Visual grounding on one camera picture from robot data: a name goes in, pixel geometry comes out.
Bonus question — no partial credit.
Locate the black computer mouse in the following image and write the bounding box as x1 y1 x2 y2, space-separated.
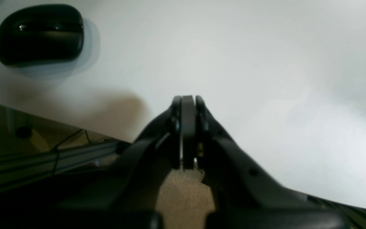
0 4 85 66

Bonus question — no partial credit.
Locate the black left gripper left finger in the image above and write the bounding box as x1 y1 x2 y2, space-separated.
0 96 183 229

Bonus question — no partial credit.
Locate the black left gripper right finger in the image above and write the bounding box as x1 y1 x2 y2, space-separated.
182 96 349 229

